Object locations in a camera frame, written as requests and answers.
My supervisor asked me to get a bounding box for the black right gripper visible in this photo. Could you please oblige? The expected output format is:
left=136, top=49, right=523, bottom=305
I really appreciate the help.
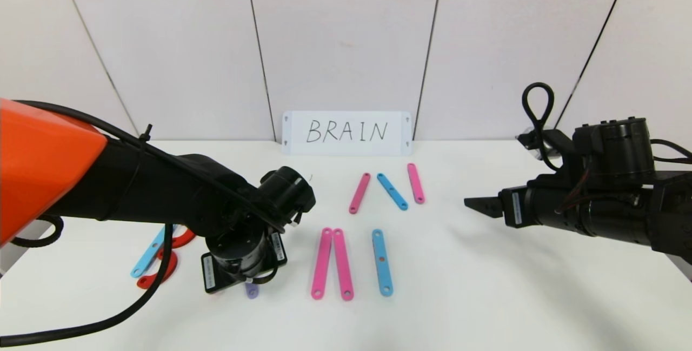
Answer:
left=464, top=186, right=582, bottom=232

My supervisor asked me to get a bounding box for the short pink bar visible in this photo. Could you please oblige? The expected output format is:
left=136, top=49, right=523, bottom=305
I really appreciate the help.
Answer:
left=349, top=173, right=372, bottom=215
left=406, top=163, right=426, bottom=204

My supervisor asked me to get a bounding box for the white BRAIN sign card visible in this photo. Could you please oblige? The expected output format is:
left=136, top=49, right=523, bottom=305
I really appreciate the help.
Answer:
left=282, top=111, right=412, bottom=157

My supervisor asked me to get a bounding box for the blue three-hole bar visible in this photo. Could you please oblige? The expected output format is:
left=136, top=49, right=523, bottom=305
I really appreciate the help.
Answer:
left=376, top=173, right=409, bottom=211

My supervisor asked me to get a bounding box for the blue bar with orange backing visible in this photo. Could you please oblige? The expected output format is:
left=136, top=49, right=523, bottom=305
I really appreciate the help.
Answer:
left=371, top=229, right=394, bottom=297

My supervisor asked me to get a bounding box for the long pink bar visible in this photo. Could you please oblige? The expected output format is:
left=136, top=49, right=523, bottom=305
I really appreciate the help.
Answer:
left=332, top=228, right=355, bottom=301
left=311, top=227, right=334, bottom=300

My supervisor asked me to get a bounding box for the long blue bar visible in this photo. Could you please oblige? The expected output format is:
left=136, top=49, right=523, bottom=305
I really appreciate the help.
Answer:
left=130, top=224, right=176, bottom=279

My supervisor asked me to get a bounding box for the large red C-shaped piece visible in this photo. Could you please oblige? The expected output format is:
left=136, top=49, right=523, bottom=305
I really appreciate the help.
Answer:
left=136, top=251, right=178, bottom=290

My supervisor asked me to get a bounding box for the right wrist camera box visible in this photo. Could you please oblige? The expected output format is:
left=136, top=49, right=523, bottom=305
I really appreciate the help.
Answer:
left=516, top=130, right=557, bottom=157

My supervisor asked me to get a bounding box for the black looped right arm cable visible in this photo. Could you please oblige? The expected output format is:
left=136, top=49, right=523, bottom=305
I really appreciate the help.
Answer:
left=522, top=82, right=555, bottom=170

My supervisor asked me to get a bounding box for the black cable loop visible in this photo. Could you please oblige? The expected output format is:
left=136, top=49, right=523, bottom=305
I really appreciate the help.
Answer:
left=11, top=216, right=64, bottom=248

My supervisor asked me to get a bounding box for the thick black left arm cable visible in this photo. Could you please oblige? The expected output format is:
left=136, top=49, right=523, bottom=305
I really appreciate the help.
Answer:
left=0, top=224, right=175, bottom=347

